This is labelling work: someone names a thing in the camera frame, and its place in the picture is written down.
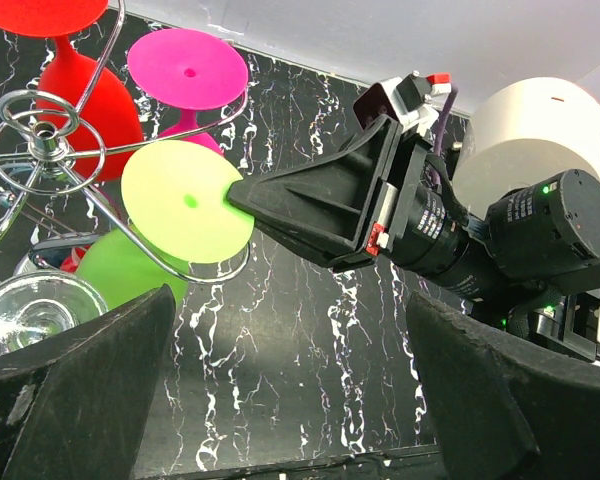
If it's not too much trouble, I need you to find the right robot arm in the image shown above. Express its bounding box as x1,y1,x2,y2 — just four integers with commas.
227,115,600,363

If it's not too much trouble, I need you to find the chrome wine glass rack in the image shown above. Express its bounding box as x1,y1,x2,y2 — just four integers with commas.
0,1,251,285

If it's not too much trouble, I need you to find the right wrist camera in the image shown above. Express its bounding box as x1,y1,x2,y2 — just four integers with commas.
353,70,458,138

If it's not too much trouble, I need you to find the clear wine glass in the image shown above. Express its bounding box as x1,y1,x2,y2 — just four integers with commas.
0,172,109,362

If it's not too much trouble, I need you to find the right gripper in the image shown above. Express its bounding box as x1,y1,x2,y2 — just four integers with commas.
228,115,485,299

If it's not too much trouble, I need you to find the white cylindrical container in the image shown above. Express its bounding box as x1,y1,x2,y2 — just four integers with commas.
452,77,600,218

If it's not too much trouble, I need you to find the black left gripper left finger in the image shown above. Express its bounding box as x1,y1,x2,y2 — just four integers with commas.
0,286,175,479

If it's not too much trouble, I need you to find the green wine glass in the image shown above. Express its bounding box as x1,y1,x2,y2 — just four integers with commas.
75,140,254,309

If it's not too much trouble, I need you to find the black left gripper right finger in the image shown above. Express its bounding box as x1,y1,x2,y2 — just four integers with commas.
406,292,600,479

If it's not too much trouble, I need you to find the magenta wine glass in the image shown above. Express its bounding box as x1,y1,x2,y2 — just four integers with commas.
127,28,249,138

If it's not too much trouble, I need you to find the red wine glass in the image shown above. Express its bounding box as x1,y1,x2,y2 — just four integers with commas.
0,0,145,182

